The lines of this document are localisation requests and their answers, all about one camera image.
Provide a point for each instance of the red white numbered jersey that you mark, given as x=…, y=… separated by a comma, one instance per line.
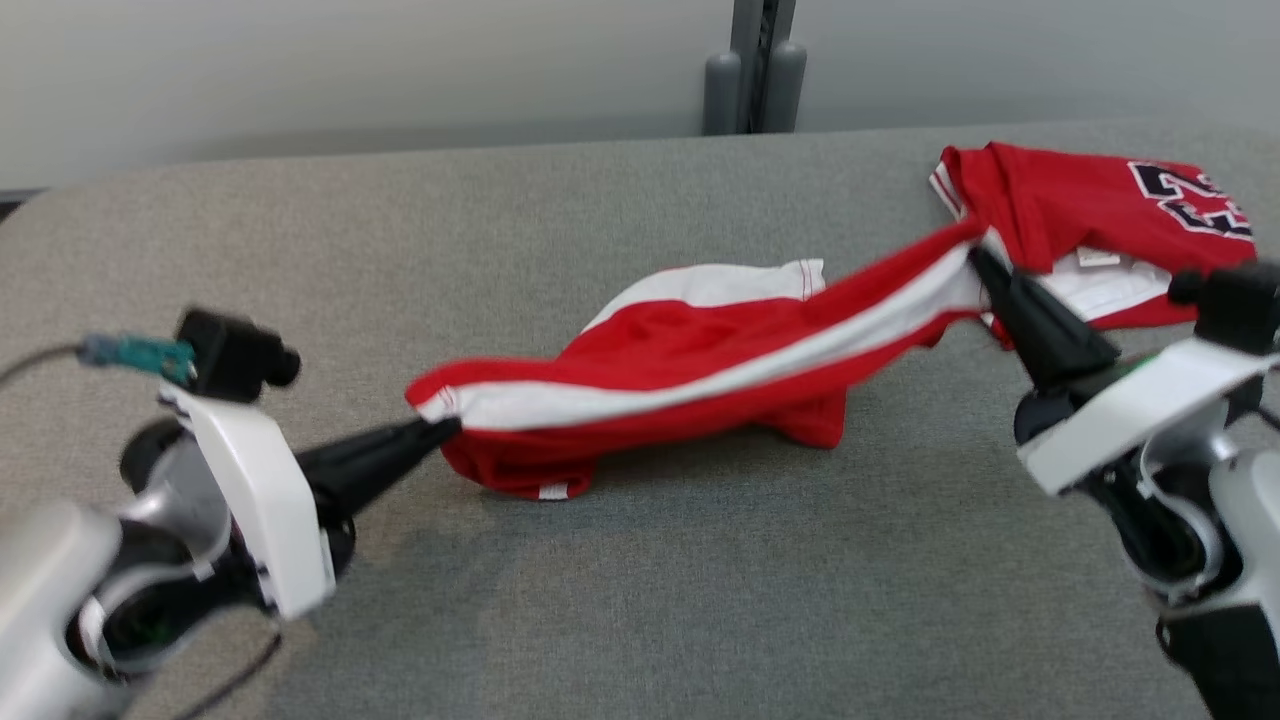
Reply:
x=1070, y=195

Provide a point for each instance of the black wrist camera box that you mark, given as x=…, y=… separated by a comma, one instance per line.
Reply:
x=1235, y=305
x=230, y=355

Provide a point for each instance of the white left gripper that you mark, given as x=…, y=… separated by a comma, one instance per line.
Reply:
x=270, y=510

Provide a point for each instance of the grey vertical post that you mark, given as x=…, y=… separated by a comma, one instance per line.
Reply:
x=760, y=50

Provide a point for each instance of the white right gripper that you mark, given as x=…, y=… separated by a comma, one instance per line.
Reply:
x=1140, y=415

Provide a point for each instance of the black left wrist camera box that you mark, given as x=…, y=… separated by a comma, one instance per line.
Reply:
x=230, y=355

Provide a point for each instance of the grey cylinder post foot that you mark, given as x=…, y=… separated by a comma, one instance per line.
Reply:
x=787, y=90
x=722, y=95

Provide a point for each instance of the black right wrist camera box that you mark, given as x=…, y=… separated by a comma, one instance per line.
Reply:
x=1235, y=305

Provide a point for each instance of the grey fabric sofa seat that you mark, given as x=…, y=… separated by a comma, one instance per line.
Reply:
x=640, y=600

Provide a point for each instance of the red shorts with white stripe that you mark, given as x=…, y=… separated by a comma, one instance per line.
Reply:
x=680, y=345

